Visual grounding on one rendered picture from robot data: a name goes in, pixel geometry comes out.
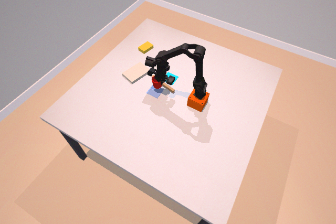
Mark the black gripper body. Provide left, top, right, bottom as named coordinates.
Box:
left=148, top=68, right=175, bottom=85

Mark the orange flat bar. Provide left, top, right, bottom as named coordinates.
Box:
left=162, top=83, right=175, bottom=93

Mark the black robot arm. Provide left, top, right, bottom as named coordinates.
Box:
left=145, top=43, right=207, bottom=100

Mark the yellow rectangular block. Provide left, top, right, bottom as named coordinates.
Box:
left=138, top=41, right=153, bottom=54

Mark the red cup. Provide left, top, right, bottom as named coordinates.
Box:
left=152, top=76, right=162, bottom=89

